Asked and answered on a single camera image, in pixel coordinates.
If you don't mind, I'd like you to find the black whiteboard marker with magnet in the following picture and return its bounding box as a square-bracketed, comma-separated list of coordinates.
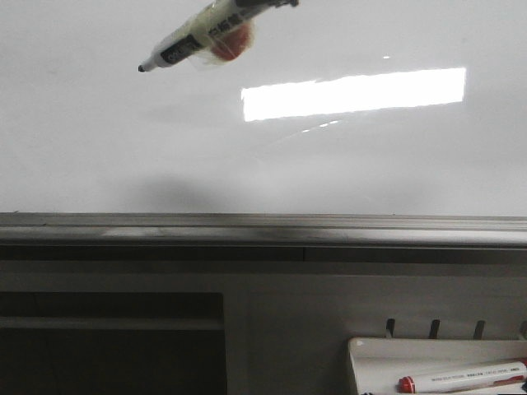
[138, 1, 299, 72]

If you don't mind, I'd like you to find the white whiteboard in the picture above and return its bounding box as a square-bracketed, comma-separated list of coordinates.
[1, 1, 526, 216]

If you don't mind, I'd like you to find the red capped whiteboard marker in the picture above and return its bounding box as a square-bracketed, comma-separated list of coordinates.
[397, 360, 526, 393]

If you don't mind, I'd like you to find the black tray hook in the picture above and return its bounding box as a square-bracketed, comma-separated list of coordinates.
[428, 319, 441, 339]
[385, 318, 395, 338]
[473, 320, 486, 340]

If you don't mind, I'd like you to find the white marker tray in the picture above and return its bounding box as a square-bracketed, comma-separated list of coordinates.
[347, 337, 526, 394]

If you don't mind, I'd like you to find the grey whiteboard frame ledge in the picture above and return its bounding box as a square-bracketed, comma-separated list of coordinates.
[1, 212, 526, 249]

